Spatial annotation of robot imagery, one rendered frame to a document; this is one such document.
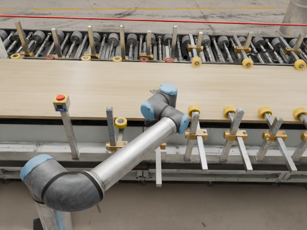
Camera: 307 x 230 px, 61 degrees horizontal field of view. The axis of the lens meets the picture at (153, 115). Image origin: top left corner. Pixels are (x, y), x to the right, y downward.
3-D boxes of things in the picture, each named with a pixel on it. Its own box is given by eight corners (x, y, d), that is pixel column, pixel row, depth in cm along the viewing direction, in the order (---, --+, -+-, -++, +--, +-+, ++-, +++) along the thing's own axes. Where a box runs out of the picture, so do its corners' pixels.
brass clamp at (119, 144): (127, 152, 170) (126, 147, 166) (106, 152, 169) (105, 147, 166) (127, 145, 174) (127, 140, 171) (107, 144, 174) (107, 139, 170)
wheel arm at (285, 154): (295, 173, 146) (298, 169, 143) (289, 173, 146) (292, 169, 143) (267, 112, 182) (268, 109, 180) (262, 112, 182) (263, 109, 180)
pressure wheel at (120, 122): (129, 132, 183) (129, 120, 175) (121, 138, 178) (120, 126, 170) (121, 126, 186) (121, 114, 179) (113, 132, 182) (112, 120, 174)
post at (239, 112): (225, 162, 180) (244, 111, 147) (220, 162, 180) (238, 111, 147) (224, 158, 182) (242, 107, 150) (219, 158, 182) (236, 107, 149)
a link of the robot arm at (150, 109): (157, 112, 114) (173, 98, 121) (137, 101, 119) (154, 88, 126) (156, 127, 121) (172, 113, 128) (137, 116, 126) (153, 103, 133)
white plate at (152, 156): (165, 161, 177) (166, 152, 170) (127, 160, 176) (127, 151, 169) (165, 160, 177) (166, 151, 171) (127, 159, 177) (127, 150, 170)
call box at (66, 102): (68, 112, 144) (65, 102, 139) (55, 112, 144) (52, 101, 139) (71, 104, 150) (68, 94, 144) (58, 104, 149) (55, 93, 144)
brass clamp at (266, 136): (284, 142, 164) (288, 137, 160) (263, 142, 163) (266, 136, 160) (281, 135, 168) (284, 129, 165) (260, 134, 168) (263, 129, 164)
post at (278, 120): (258, 167, 185) (284, 119, 152) (253, 167, 184) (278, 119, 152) (256, 163, 187) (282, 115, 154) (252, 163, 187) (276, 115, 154)
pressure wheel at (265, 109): (271, 109, 175) (259, 113, 178) (273, 116, 180) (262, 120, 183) (267, 103, 180) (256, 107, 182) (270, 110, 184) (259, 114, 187)
